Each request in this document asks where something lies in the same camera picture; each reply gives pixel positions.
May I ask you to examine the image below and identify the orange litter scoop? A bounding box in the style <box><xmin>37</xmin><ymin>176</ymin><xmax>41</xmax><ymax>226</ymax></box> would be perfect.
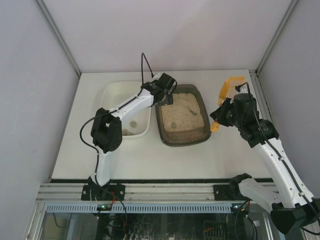
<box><xmin>210</xmin><ymin>76</ymin><xmax>245</xmax><ymax>133</ymax></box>

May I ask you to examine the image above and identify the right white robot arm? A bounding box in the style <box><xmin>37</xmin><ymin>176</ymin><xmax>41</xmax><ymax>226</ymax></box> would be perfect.
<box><xmin>210</xmin><ymin>93</ymin><xmax>320</xmax><ymax>236</ymax></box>

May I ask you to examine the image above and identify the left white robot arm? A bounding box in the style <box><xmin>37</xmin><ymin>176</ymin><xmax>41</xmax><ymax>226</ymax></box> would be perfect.
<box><xmin>88</xmin><ymin>73</ymin><xmax>177</xmax><ymax>190</ymax></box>

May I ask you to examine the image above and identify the beige pellet litter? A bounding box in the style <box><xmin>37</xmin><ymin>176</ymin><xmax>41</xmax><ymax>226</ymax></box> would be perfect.
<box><xmin>161</xmin><ymin>93</ymin><xmax>205</xmax><ymax>132</ymax></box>

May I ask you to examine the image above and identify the dark grey litter box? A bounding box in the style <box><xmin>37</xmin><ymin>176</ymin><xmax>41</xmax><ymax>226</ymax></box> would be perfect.
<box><xmin>155</xmin><ymin>84</ymin><xmax>211</xmax><ymax>147</ymax></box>

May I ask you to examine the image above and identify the white plastic tray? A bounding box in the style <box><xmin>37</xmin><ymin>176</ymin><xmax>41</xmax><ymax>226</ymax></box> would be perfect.
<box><xmin>100</xmin><ymin>81</ymin><xmax>152</xmax><ymax>139</ymax></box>

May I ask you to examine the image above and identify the right aluminium side rail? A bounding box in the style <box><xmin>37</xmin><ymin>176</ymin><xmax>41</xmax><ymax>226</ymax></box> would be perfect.
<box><xmin>248</xmin><ymin>70</ymin><xmax>289</xmax><ymax>176</ymax></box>

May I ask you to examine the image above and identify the left black camera cable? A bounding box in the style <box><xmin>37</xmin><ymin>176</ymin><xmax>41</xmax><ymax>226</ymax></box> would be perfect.
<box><xmin>79</xmin><ymin>52</ymin><xmax>157</xmax><ymax>181</ymax></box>

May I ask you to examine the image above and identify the black camera cable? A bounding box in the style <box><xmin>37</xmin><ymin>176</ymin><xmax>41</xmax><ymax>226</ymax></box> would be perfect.
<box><xmin>234</xmin><ymin>81</ymin><xmax>320</xmax><ymax>236</ymax></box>
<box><xmin>79</xmin><ymin>52</ymin><xmax>157</xmax><ymax>181</ymax></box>

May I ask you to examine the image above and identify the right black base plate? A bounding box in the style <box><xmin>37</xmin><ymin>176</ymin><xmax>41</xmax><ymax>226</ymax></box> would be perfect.
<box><xmin>213</xmin><ymin>184</ymin><xmax>248</xmax><ymax>201</ymax></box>

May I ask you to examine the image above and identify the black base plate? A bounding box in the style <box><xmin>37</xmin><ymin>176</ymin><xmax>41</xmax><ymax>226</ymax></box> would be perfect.
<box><xmin>80</xmin><ymin>184</ymin><xmax>126</xmax><ymax>201</ymax></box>
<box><xmin>213</xmin><ymin>184</ymin><xmax>248</xmax><ymax>201</ymax></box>

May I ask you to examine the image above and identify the right black camera cable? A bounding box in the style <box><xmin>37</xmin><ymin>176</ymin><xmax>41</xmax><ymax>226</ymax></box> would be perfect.
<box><xmin>234</xmin><ymin>81</ymin><xmax>320</xmax><ymax>236</ymax></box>

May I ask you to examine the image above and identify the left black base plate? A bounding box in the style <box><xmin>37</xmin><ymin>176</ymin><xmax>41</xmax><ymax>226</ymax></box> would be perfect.
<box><xmin>80</xmin><ymin>184</ymin><xmax>126</xmax><ymax>201</ymax></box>

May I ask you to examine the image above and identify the grey slotted cable duct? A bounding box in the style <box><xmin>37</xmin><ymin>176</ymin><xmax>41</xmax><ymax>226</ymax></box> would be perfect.
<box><xmin>46</xmin><ymin>202</ymin><xmax>233</xmax><ymax>214</ymax></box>

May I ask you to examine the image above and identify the right aluminium frame post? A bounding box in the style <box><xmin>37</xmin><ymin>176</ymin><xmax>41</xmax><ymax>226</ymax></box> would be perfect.
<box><xmin>255</xmin><ymin>0</ymin><xmax>300</xmax><ymax>75</ymax></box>

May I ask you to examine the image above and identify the aluminium frame post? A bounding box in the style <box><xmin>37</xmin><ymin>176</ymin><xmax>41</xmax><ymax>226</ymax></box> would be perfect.
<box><xmin>255</xmin><ymin>0</ymin><xmax>300</xmax><ymax>75</ymax></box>
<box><xmin>33</xmin><ymin>0</ymin><xmax>82</xmax><ymax>78</ymax></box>

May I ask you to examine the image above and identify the left aluminium frame post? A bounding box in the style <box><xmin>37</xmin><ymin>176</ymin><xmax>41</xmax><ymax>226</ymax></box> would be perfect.
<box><xmin>33</xmin><ymin>0</ymin><xmax>82</xmax><ymax>78</ymax></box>

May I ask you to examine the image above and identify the aluminium front rail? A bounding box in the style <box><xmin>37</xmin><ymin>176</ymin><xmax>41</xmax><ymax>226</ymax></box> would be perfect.
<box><xmin>36</xmin><ymin>182</ymin><xmax>228</xmax><ymax>203</ymax></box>

